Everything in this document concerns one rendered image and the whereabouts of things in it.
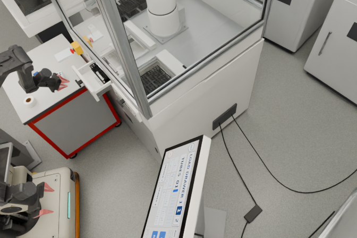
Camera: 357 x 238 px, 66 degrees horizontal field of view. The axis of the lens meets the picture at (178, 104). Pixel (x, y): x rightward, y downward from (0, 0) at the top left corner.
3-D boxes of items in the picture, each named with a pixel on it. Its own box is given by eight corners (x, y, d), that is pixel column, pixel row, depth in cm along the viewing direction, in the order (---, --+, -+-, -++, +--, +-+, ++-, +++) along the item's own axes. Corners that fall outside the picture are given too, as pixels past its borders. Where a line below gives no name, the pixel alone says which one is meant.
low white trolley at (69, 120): (70, 164, 243) (22, 123, 179) (43, 119, 272) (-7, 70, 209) (125, 126, 259) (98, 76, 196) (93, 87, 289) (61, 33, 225)
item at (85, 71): (98, 98, 176) (94, 92, 171) (79, 75, 188) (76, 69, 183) (147, 65, 188) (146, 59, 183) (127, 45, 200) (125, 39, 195)
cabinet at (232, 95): (168, 177, 229) (152, 134, 162) (107, 101, 277) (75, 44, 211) (248, 112, 256) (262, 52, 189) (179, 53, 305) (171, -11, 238)
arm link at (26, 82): (4, 48, 109) (22, 70, 110) (18, 41, 112) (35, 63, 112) (16, 82, 147) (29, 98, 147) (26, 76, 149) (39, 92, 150)
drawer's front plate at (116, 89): (140, 122, 165) (136, 113, 156) (115, 94, 179) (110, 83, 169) (142, 121, 165) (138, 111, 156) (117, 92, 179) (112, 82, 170)
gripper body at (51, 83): (61, 78, 157) (48, 77, 151) (55, 93, 161) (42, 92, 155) (56, 72, 160) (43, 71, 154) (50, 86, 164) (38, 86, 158)
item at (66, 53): (59, 62, 207) (58, 61, 206) (54, 56, 211) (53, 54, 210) (74, 54, 210) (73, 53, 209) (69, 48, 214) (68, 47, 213)
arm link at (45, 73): (17, 81, 145) (27, 94, 146) (26, 69, 139) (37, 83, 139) (36, 75, 155) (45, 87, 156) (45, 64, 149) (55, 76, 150)
